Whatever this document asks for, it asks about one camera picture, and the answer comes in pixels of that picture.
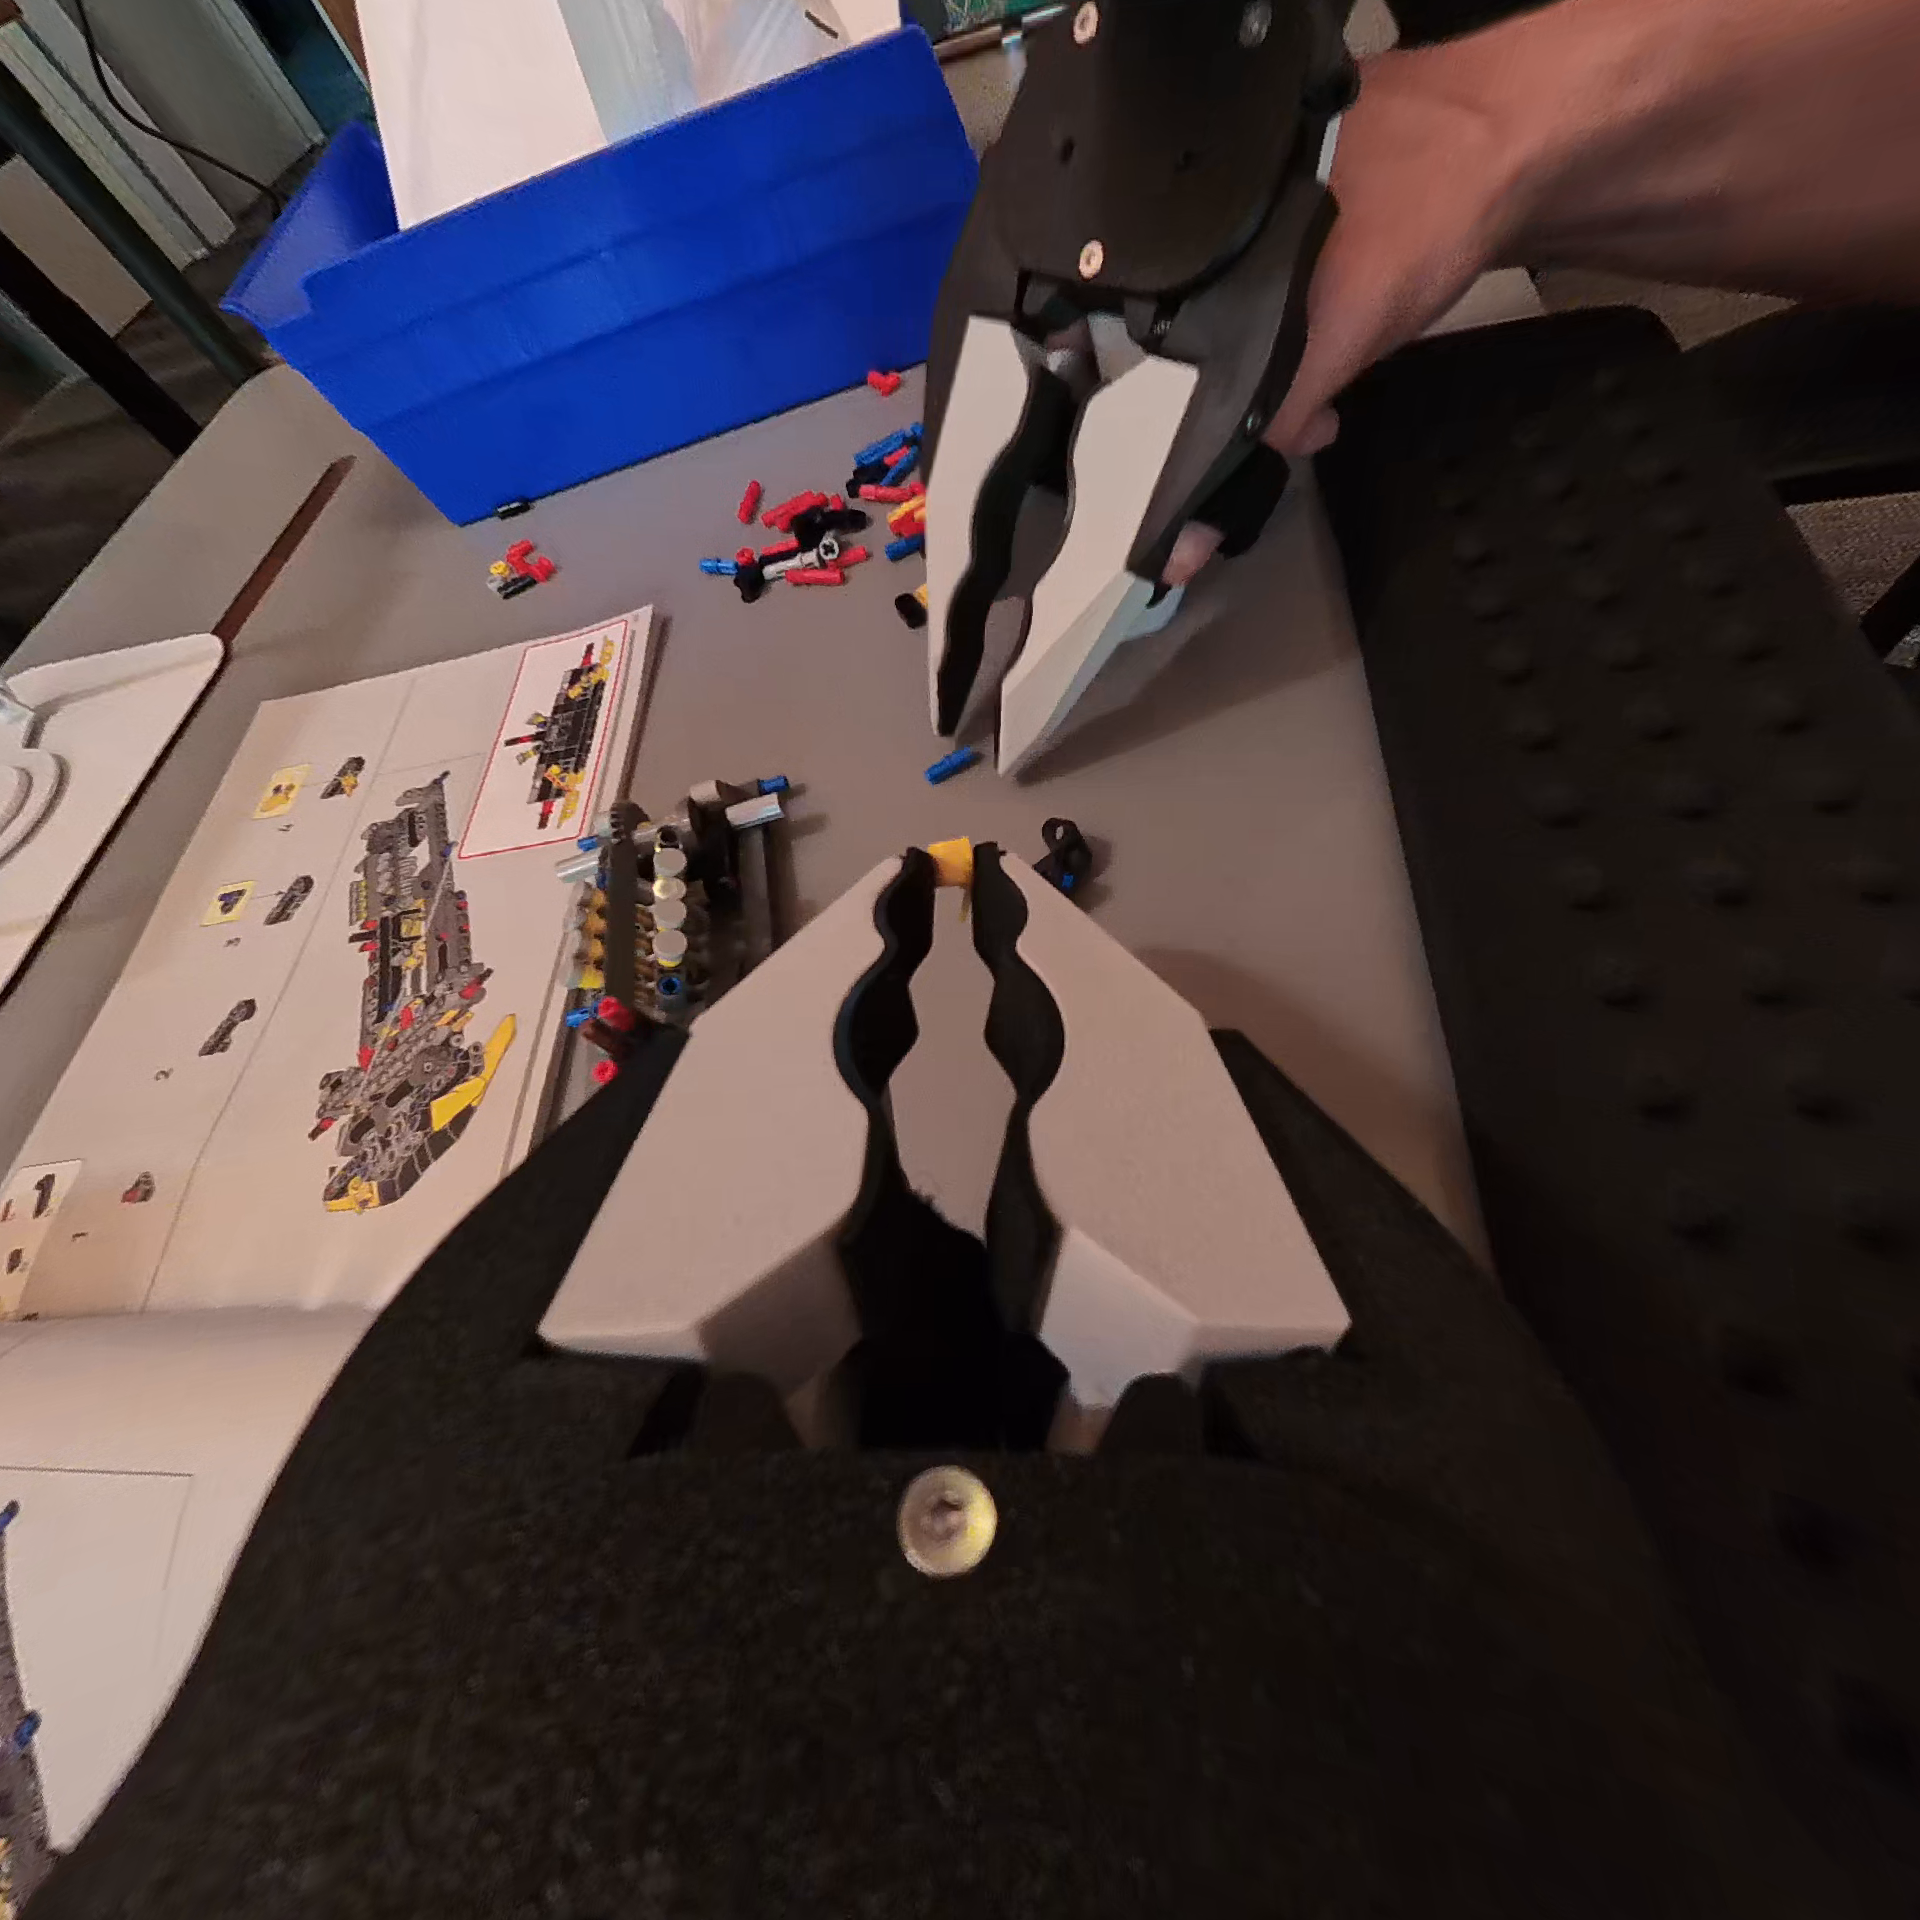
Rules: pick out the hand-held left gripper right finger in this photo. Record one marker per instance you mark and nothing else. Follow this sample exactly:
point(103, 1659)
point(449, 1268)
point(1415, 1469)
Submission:
point(1171, 1185)

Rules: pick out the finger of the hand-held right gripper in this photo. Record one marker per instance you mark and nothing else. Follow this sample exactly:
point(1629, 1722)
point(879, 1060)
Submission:
point(968, 480)
point(1119, 539)

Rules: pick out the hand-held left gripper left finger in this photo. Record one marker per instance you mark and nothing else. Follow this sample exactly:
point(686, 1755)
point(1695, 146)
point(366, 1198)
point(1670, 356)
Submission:
point(734, 1155)

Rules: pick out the lego car chassis assembly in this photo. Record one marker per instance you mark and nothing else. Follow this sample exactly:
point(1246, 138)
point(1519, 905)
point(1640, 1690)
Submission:
point(676, 900)

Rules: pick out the blue lego pin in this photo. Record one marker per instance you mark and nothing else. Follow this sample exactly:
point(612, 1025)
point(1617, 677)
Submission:
point(955, 764)

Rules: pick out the yellow lego piece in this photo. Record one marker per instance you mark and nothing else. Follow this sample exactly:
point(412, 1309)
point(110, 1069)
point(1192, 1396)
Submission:
point(950, 860)

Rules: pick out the person's right forearm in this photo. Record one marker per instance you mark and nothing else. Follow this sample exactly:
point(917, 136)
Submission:
point(1695, 136)

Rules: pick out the pile of lego pins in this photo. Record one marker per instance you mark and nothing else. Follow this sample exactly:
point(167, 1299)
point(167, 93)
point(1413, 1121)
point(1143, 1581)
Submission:
point(820, 516)

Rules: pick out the black lego connector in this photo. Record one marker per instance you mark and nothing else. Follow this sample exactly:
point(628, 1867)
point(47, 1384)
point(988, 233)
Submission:
point(1067, 853)

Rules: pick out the small red lego cluster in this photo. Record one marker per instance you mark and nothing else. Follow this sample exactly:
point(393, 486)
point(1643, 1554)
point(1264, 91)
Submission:
point(523, 569)

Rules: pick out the lego instruction booklet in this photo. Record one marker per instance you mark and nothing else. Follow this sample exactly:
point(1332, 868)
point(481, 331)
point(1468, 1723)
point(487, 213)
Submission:
point(224, 973)

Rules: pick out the person's right hand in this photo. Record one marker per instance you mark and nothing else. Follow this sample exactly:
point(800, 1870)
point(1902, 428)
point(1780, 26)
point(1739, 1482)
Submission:
point(1412, 210)

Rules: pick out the blue plastic bin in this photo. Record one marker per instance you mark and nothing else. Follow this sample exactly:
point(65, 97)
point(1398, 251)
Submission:
point(629, 316)

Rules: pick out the black dimpled foam pad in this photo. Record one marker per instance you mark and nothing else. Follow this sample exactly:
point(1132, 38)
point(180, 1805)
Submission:
point(1652, 900)

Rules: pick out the white paper bag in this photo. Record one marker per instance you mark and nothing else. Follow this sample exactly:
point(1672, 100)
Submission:
point(481, 89)

